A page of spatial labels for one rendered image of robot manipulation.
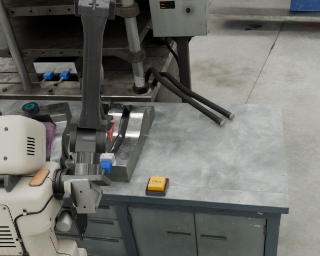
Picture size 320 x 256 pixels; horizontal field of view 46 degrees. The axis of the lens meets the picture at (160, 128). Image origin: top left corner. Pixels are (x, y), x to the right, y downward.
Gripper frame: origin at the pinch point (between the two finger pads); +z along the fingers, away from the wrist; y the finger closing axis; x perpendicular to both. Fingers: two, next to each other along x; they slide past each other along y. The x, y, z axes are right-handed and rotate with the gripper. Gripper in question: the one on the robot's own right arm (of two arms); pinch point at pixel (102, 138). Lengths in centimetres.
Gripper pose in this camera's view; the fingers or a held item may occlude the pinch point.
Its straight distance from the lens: 150.5
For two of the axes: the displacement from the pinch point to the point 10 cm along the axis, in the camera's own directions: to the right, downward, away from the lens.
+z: 1.2, 8.0, 5.8
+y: -9.7, -0.3, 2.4
